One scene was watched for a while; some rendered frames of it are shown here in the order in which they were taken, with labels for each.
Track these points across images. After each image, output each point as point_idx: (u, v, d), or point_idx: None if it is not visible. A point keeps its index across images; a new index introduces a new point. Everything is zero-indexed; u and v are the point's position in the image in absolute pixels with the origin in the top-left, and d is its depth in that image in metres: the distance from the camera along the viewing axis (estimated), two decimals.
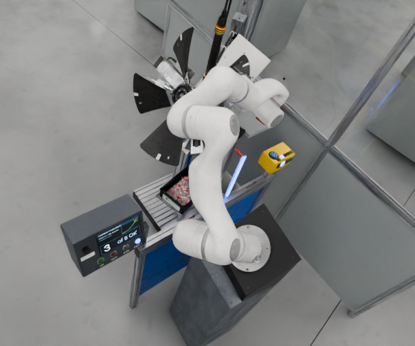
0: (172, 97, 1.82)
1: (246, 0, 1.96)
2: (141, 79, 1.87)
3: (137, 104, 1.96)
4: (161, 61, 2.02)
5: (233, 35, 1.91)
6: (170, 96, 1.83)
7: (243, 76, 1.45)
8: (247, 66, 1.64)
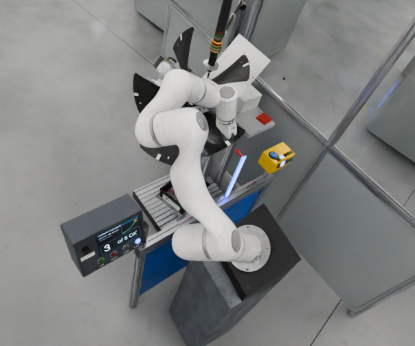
0: None
1: None
2: (141, 79, 1.87)
3: (137, 104, 1.96)
4: (161, 61, 2.02)
5: (242, 4, 1.77)
6: None
7: (217, 127, 1.57)
8: (247, 66, 1.64)
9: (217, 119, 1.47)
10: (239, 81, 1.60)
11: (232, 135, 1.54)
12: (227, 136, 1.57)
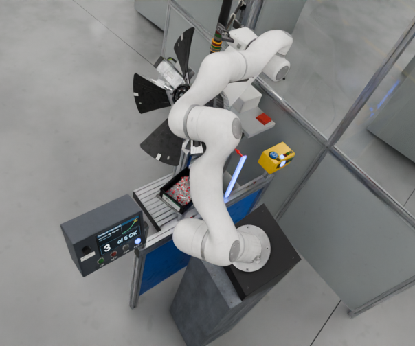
0: (186, 80, 1.79)
1: None
2: (189, 38, 1.75)
3: (177, 41, 1.87)
4: (161, 61, 2.02)
5: (242, 4, 1.77)
6: (186, 77, 1.79)
7: (245, 28, 1.35)
8: None
9: None
10: (203, 150, 1.66)
11: (229, 40, 1.31)
12: (224, 33, 1.31)
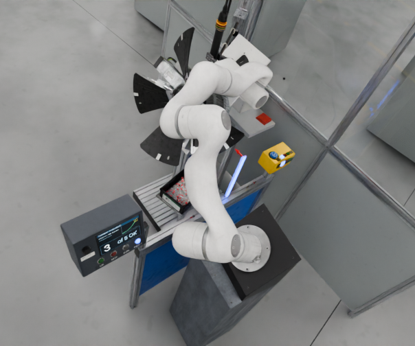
0: (186, 80, 1.79)
1: (246, 0, 1.96)
2: (189, 38, 1.75)
3: (177, 41, 1.87)
4: (161, 61, 2.02)
5: (234, 32, 1.89)
6: (186, 77, 1.79)
7: (229, 59, 1.48)
8: (222, 148, 1.65)
9: None
10: None
11: None
12: (212, 62, 1.46)
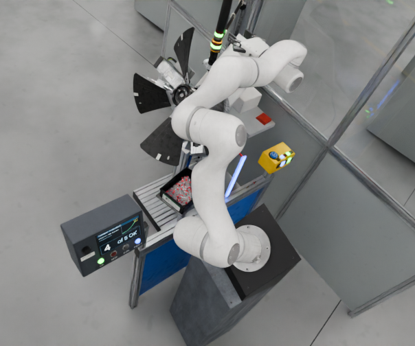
0: (186, 80, 1.79)
1: None
2: (189, 38, 1.75)
3: (177, 41, 1.87)
4: (161, 61, 2.02)
5: (242, 3, 1.77)
6: (186, 77, 1.79)
7: (257, 38, 1.32)
8: None
9: None
10: (204, 147, 1.64)
11: (241, 51, 1.28)
12: (236, 44, 1.29)
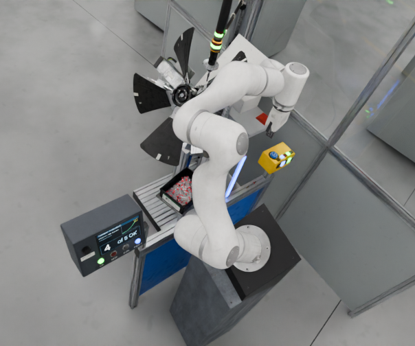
0: (203, 88, 1.74)
1: None
2: None
3: (242, 55, 1.68)
4: (161, 61, 2.02)
5: (242, 3, 1.77)
6: (205, 87, 1.73)
7: None
8: (154, 155, 1.82)
9: None
10: (144, 140, 1.81)
11: (269, 125, 1.34)
12: None
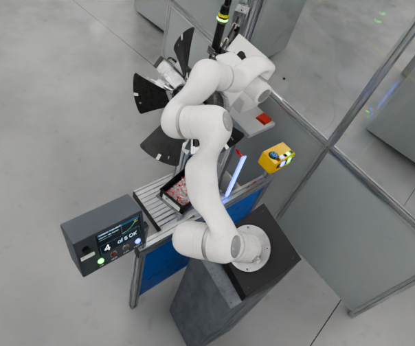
0: None
1: (246, 0, 1.96)
2: None
3: (242, 55, 1.68)
4: (161, 61, 2.02)
5: (236, 27, 1.87)
6: None
7: (231, 53, 1.46)
8: (154, 155, 1.82)
9: None
10: (144, 140, 1.81)
11: None
12: (214, 56, 1.44)
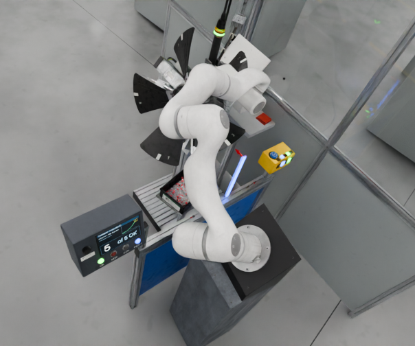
0: None
1: (246, 0, 1.96)
2: None
3: (242, 55, 1.68)
4: (161, 61, 2.02)
5: (233, 37, 1.92)
6: None
7: (227, 65, 1.50)
8: (154, 155, 1.82)
9: None
10: (144, 140, 1.81)
11: None
12: None
